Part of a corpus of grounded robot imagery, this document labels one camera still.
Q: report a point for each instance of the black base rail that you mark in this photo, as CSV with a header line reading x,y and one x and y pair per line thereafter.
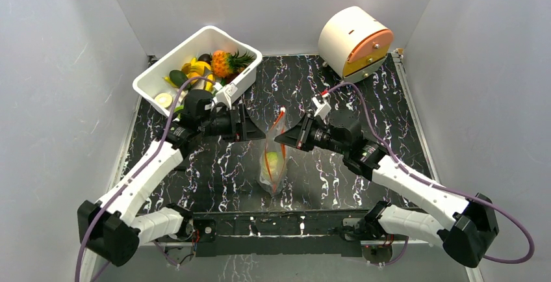
x,y
210,234

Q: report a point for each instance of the white plastic bin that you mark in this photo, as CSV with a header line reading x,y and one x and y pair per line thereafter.
x,y
154,86

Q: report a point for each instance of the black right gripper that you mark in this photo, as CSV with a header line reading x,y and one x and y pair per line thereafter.
x,y
307,132

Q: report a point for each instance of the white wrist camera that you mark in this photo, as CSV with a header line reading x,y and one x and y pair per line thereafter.
x,y
321,106
224,94

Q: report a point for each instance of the orange toy pineapple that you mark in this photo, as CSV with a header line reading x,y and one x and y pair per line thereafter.
x,y
224,63

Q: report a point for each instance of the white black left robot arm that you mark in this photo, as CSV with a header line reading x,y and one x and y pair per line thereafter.
x,y
142,185

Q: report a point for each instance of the light green toy cabbage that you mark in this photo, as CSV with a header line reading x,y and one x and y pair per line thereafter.
x,y
272,165

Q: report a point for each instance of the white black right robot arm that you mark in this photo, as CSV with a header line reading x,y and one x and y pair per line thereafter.
x,y
463,228

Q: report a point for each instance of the dark green toy avocado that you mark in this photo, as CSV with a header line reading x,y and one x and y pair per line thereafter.
x,y
177,78

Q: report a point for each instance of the yellow toy banana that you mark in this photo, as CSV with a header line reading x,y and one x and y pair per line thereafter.
x,y
196,69

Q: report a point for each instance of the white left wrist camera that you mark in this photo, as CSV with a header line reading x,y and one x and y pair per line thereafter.
x,y
224,94

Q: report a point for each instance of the clear zip bag orange zipper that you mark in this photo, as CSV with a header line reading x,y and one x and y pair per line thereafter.
x,y
278,127

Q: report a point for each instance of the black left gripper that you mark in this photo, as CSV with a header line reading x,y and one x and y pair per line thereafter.
x,y
245,130

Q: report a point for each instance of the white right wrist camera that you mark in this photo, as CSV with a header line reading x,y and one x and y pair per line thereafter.
x,y
321,106

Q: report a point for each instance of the cream round drum orange face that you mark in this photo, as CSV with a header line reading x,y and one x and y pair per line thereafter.
x,y
354,44

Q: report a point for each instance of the dark purple toy fruit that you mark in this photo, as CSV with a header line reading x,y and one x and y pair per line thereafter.
x,y
205,58

